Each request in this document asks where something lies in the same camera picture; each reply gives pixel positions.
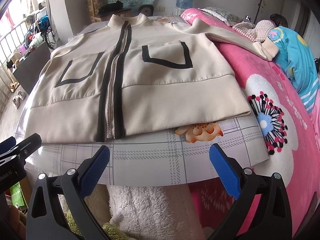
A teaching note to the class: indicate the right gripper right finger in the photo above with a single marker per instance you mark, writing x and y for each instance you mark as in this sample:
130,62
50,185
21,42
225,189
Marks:
272,218

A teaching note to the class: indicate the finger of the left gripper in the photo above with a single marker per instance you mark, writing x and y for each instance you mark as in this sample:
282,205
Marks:
27,147
7,145

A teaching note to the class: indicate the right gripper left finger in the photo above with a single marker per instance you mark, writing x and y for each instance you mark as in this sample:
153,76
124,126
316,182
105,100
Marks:
45,218

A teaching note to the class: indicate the beige jacket with black trim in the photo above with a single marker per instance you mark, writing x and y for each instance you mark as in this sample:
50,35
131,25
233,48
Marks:
136,76

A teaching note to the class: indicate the pair of beige shoes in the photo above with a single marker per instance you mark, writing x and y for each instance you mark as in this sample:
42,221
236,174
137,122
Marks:
18,98

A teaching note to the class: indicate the dark low cabinet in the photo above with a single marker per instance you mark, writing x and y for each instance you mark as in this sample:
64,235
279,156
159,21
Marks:
28,71

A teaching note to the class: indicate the pink floral blanket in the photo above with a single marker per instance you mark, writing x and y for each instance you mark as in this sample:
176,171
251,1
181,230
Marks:
290,133

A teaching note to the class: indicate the white fluffy garment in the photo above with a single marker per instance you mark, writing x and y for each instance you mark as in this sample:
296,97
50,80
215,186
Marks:
128,212

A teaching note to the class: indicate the metal balcony railing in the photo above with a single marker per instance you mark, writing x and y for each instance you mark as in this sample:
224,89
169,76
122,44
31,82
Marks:
10,42

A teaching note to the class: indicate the child in blue pajamas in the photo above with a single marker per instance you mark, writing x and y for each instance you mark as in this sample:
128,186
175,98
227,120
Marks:
296,60

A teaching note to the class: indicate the black bag on chair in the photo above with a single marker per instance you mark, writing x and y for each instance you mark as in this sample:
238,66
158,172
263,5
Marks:
111,7

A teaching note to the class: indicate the wooden chair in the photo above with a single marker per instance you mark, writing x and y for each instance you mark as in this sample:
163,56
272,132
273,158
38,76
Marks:
95,16

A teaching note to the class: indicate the lace trimmed grey pillow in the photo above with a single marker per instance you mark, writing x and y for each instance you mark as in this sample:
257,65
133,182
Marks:
224,16

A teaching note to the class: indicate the white water dispenser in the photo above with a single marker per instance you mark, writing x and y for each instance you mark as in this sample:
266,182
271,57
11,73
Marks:
179,11

